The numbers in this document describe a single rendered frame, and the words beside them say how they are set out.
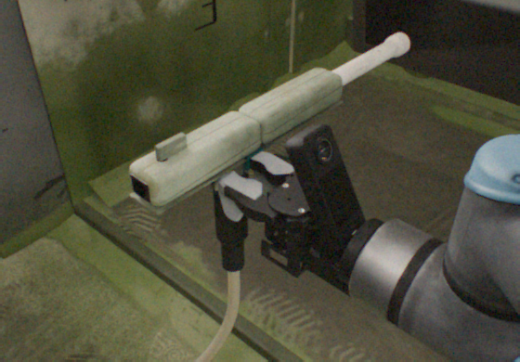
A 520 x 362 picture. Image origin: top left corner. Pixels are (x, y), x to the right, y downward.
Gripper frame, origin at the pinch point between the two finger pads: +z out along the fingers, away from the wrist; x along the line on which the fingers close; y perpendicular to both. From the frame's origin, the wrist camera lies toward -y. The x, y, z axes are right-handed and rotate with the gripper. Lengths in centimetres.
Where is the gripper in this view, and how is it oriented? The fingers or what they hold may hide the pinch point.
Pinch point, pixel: (225, 158)
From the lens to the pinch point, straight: 64.3
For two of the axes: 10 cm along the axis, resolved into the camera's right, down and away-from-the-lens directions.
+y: 0.0, 7.9, 6.2
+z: -7.5, -4.1, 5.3
